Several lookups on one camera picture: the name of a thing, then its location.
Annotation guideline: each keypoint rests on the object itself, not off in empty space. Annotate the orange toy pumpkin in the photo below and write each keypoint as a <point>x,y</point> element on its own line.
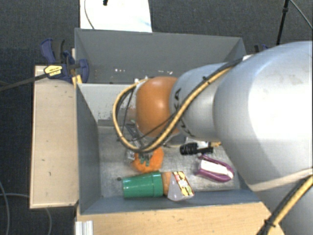
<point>152,161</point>

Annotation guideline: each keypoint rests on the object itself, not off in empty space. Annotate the pale wood flat board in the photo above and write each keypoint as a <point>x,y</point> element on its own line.
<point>53,141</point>

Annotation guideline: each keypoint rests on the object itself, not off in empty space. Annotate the triangular toy sandwich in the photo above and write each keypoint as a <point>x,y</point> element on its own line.
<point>179,188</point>

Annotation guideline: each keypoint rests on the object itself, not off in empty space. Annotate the green plastic cup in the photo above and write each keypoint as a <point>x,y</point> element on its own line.
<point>141,185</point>

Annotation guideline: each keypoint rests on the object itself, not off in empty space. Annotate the grey metal bin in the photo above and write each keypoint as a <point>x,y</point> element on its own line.
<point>102,57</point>

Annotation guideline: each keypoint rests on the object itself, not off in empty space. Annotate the purple and white toy eggplant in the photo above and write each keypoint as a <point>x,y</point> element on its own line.
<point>212,169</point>

